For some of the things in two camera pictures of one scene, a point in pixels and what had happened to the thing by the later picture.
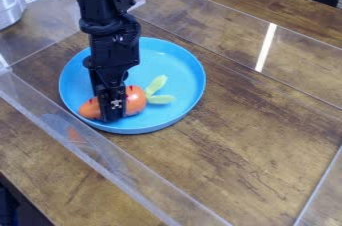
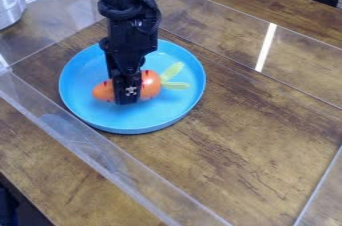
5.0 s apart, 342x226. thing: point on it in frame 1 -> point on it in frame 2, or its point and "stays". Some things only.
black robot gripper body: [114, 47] -> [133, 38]
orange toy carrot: [137, 99] -> [105, 93]
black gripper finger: [113, 101] -> [127, 87]
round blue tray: [162, 58] stays
